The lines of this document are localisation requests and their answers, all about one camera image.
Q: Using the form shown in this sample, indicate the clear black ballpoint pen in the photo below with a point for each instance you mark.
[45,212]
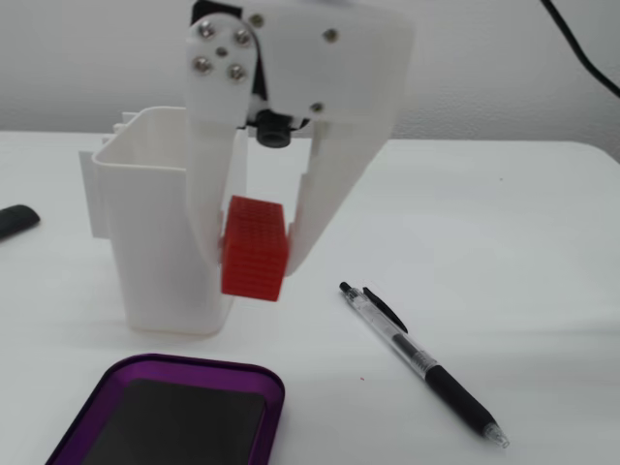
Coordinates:
[450,387]

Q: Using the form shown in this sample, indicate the white plastic container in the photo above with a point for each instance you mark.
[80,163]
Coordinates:
[145,242]

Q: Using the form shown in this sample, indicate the black foam pad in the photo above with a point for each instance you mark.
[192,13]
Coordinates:
[179,426]

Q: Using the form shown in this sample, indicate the red perforated cube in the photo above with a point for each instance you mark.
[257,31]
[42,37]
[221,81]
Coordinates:
[254,252]

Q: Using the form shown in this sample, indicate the black rounded object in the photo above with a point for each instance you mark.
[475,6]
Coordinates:
[17,220]

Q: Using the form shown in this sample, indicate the purple metal tin box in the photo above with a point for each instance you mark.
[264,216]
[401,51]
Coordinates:
[82,416]

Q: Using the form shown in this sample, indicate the small black camera lens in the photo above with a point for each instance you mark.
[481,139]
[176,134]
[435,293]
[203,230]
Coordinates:
[273,131]

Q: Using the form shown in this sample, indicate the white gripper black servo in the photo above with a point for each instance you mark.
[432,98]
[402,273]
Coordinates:
[346,73]

